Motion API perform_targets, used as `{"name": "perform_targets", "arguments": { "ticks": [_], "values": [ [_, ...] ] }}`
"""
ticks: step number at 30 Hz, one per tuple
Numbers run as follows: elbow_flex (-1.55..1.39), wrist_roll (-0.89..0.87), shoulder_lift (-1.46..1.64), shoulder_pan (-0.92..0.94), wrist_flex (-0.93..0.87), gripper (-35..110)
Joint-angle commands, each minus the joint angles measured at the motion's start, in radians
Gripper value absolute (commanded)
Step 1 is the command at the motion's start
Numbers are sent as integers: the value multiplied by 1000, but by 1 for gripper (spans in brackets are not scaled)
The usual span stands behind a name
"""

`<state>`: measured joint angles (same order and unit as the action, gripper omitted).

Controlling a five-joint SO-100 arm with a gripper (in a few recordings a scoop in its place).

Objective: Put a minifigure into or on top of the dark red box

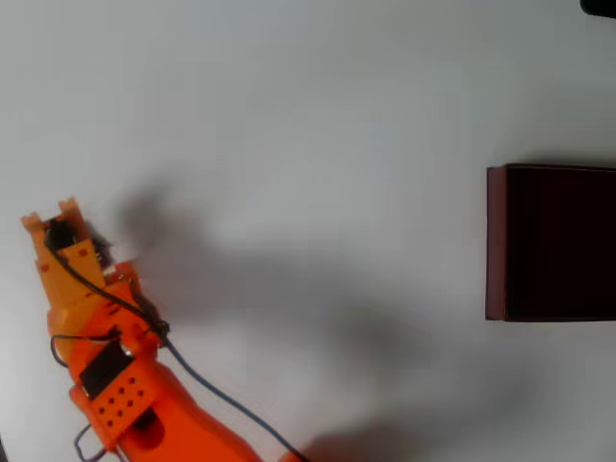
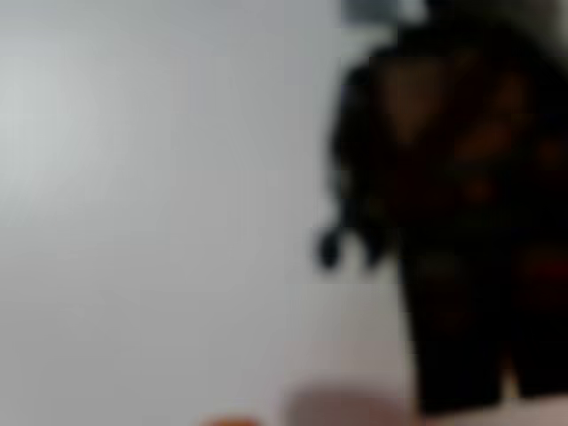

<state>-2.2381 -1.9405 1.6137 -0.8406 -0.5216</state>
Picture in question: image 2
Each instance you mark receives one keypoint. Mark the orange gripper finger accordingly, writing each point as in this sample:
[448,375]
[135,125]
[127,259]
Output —
[228,422]

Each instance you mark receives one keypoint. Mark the small dark toy object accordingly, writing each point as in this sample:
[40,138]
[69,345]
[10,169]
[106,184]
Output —
[457,199]

